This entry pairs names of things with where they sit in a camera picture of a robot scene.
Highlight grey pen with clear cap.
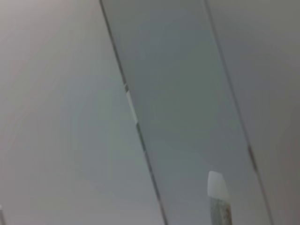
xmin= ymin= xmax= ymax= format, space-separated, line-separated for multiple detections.
xmin=207 ymin=170 xmax=234 ymax=225

